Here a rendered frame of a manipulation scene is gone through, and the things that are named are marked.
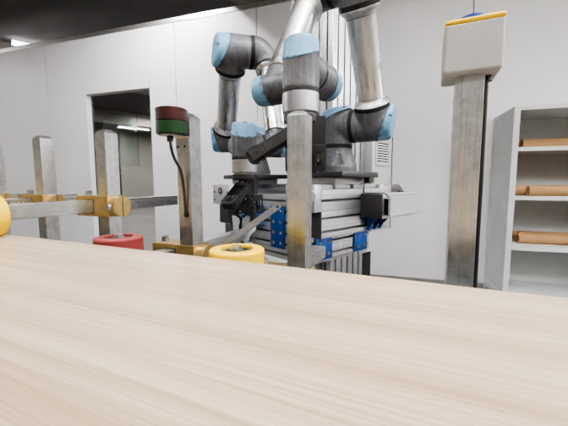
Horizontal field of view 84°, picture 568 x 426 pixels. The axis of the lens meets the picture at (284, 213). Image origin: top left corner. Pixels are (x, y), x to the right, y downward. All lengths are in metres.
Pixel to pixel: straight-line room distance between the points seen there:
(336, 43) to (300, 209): 1.05
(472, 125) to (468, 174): 0.07
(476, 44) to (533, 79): 2.99
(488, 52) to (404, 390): 0.44
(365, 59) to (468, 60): 0.58
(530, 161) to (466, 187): 2.90
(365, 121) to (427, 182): 2.17
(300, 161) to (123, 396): 0.45
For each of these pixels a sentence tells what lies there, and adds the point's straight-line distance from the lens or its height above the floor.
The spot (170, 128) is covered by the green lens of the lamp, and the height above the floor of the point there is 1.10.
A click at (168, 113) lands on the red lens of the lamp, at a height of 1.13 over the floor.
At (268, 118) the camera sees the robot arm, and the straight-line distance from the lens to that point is 1.11.
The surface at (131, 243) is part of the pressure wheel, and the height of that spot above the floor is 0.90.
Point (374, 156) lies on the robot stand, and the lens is 1.58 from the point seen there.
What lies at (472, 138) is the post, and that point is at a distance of 0.53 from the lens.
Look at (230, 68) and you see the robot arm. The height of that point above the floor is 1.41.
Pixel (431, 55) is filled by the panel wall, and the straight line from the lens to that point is 3.42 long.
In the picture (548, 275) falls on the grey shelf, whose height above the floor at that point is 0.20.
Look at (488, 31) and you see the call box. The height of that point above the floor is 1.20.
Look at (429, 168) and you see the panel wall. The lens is 3.23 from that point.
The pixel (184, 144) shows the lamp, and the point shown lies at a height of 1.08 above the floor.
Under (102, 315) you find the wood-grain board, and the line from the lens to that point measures 0.29.
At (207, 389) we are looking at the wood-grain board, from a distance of 0.18.
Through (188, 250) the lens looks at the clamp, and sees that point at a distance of 0.69.
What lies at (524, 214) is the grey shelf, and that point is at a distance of 3.41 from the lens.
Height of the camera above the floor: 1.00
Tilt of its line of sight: 6 degrees down
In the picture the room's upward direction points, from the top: straight up
